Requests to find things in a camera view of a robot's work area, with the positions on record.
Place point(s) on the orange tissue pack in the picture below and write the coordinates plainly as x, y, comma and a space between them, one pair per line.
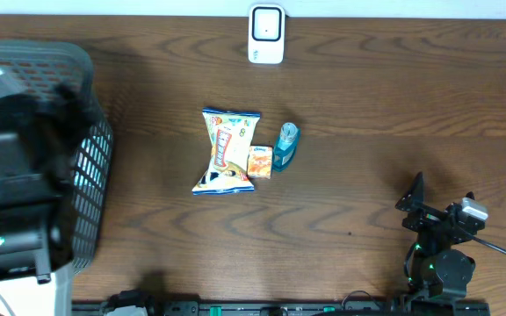
260, 162

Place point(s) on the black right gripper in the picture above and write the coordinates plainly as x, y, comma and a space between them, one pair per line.
414, 200

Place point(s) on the yellow snack chip bag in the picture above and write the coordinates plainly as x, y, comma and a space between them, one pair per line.
230, 133

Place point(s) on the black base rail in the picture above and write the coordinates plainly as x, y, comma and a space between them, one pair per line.
353, 307

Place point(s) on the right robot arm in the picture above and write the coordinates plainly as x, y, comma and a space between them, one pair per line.
437, 273

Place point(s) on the grey plastic shopping basket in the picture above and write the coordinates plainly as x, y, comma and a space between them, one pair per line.
39, 66

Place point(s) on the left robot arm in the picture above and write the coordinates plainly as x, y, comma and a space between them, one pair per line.
54, 157

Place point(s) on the white barcode scanner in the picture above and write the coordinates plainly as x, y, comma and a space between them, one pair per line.
266, 34

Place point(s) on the blue mouthwash bottle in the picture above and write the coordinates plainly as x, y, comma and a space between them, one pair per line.
285, 147

